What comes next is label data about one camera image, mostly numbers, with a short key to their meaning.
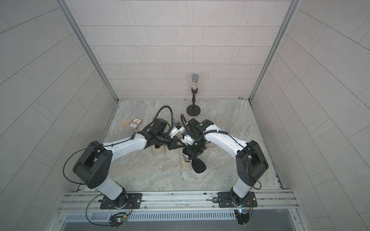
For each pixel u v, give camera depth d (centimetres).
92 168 44
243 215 69
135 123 99
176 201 72
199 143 67
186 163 76
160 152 83
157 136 68
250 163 44
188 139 74
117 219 64
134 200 71
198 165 70
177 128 74
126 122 102
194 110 110
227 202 71
